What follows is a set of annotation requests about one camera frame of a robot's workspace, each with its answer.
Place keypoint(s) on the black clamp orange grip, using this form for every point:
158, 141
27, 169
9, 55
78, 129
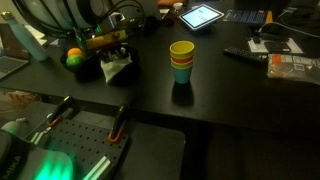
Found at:
61, 108
117, 125

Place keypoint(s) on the open silver laptop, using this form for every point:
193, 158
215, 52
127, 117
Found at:
10, 65

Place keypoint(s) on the tablet with lit screen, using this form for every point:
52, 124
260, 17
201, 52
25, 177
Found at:
201, 16

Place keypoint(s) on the teal plastic cup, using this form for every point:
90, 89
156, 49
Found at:
182, 75

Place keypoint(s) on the small bottle white cap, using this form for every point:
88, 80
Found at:
177, 8

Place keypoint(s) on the black flat device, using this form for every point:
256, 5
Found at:
276, 46

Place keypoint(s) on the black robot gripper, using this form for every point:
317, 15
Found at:
105, 40

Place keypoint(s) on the white paper sheet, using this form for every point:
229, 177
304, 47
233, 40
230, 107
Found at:
296, 46

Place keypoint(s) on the yellow plastic cup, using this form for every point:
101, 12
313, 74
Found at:
181, 49

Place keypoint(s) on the bare person forearm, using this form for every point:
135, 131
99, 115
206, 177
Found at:
166, 2

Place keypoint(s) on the black remote control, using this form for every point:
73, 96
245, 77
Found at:
245, 54

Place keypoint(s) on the green fruit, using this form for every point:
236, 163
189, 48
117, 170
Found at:
74, 60

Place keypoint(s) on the clear plastic packet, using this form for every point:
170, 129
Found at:
293, 68

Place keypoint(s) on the yellow-green plastic cup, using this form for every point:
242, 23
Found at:
182, 65

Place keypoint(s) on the black perforated board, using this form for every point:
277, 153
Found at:
83, 143

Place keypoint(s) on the black bowl with fruit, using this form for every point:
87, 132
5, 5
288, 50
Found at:
87, 70

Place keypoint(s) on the orange plastic cup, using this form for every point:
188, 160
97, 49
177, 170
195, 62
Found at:
182, 60

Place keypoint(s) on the teal water bottle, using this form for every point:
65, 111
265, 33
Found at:
26, 40

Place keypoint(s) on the blue keypad device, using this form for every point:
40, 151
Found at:
245, 16

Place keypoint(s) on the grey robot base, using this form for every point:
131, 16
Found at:
30, 165

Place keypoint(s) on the orange fruit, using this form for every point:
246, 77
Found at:
75, 52

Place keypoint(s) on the white cloth towel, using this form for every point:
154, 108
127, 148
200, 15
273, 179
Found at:
113, 70

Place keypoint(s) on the black stapler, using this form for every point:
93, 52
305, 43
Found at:
271, 31

